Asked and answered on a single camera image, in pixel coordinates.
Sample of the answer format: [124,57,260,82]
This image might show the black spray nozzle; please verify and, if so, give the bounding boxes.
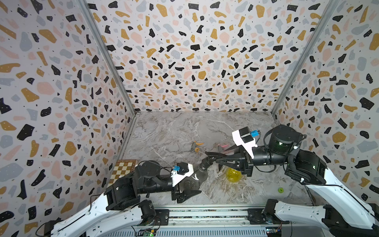
[198,152,226,172]

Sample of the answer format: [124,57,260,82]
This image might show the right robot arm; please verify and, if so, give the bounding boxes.
[201,125,379,237]

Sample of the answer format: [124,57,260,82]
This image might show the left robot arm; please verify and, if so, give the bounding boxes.
[43,161,201,237]

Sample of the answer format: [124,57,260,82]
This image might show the yellow spray bottle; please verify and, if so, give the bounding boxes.
[226,168,242,183]

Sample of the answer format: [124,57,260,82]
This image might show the pink grey spray nozzle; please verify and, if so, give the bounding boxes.
[218,144,230,152]

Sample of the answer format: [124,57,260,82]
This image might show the orange grey spray nozzle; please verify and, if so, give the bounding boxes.
[190,141,204,153]

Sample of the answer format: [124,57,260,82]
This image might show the wooden chessboard box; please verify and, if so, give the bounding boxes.
[108,160,137,187]

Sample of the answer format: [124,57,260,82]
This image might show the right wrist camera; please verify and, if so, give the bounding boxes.
[232,127,260,159]

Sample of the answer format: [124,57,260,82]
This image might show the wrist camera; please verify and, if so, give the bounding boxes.
[232,127,260,159]
[171,162,194,187]

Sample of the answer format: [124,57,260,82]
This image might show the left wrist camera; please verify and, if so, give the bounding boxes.
[171,162,194,187]

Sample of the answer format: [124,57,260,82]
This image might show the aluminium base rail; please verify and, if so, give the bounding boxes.
[82,205,331,237]

